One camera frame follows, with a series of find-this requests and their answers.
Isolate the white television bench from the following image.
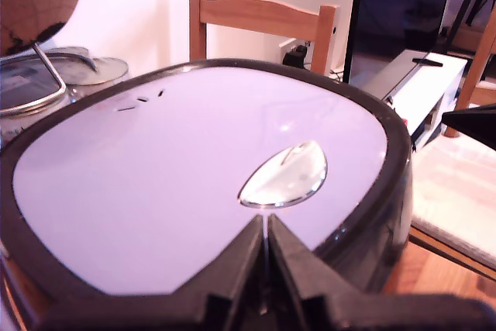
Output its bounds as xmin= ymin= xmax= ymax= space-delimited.
xmin=348 ymin=48 xmax=478 ymax=150

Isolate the black power adapter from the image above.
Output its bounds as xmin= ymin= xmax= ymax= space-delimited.
xmin=282 ymin=44 xmax=308 ymax=67

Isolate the black metal stand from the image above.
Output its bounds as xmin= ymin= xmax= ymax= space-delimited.
xmin=445 ymin=0 xmax=496 ymax=55

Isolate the black flat screen television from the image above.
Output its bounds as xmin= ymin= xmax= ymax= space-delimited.
xmin=343 ymin=0 xmax=459 ymax=84

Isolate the black Philips rice cooker body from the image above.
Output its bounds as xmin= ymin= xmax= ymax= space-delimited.
xmin=0 ymin=152 xmax=415 ymax=331

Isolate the black rice cooker lid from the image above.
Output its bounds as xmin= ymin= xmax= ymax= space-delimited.
xmin=0 ymin=58 xmax=412 ymax=320

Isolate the wooden chair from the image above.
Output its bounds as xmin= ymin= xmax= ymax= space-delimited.
xmin=188 ymin=0 xmax=341 ymax=76
xmin=408 ymin=0 xmax=496 ymax=282

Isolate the black pointed object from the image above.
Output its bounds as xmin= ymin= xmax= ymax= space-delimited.
xmin=441 ymin=103 xmax=496 ymax=147

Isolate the white seat cushion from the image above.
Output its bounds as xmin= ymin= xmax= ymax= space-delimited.
xmin=410 ymin=133 xmax=496 ymax=270

